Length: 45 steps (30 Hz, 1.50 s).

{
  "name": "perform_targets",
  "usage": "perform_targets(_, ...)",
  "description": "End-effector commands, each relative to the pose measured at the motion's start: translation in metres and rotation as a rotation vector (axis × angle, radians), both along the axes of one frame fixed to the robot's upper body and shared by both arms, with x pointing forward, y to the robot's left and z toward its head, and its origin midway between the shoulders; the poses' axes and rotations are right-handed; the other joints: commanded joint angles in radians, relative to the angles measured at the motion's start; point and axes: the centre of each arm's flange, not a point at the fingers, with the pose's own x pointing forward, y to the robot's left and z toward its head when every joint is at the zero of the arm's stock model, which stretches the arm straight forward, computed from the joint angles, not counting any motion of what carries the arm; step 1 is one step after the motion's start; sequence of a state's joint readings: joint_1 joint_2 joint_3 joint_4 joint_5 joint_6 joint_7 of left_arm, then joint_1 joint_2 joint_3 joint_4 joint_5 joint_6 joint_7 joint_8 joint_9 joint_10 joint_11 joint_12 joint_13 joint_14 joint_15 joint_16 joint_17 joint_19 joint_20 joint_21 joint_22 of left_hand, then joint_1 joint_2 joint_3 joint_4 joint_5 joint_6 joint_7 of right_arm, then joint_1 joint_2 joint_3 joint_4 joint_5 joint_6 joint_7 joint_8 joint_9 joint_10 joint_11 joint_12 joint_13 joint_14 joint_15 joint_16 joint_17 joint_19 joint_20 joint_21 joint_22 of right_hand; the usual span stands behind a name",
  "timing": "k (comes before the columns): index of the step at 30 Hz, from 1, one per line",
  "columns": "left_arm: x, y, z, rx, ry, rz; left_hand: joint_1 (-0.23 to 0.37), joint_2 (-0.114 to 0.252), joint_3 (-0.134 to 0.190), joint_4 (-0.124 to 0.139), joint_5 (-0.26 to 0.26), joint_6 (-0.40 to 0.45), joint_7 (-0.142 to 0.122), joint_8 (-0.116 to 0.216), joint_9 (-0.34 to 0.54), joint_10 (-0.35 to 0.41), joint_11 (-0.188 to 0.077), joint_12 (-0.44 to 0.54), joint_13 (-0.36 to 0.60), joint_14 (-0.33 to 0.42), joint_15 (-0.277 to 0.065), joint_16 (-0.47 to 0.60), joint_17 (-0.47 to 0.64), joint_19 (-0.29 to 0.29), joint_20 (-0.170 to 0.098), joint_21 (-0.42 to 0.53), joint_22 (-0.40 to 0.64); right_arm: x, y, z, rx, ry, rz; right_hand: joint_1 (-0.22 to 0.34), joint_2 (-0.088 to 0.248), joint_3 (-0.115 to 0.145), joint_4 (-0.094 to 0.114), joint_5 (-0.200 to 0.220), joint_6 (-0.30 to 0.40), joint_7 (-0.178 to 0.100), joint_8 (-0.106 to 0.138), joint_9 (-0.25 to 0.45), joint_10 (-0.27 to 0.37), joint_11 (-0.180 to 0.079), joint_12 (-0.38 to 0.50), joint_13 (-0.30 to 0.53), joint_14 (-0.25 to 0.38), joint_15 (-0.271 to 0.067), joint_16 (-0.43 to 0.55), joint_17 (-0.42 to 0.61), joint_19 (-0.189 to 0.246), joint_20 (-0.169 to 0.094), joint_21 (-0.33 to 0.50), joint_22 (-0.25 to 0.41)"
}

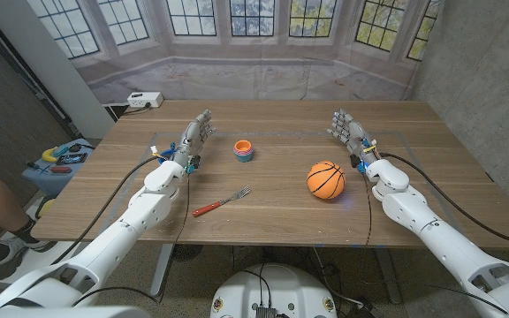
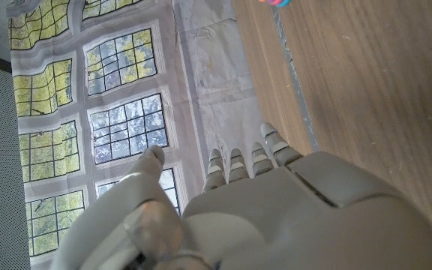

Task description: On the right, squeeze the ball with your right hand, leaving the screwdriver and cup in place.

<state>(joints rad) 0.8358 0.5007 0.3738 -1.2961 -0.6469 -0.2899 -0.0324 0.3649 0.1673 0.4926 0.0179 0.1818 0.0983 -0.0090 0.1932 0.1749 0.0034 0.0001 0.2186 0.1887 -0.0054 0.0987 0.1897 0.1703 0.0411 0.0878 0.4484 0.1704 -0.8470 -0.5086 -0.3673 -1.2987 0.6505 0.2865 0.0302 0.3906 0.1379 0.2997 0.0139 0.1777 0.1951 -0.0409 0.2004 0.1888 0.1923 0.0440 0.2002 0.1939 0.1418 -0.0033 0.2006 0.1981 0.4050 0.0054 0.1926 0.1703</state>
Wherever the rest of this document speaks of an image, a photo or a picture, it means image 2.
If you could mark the grey perforated panel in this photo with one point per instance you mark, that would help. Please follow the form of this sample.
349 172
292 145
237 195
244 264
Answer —
2 168

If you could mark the printed bay window backdrop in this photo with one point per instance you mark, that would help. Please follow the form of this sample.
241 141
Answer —
126 75

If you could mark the stacked colourful plastic cups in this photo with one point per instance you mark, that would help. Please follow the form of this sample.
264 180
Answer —
276 2

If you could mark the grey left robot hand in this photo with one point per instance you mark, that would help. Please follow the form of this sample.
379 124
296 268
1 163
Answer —
276 217

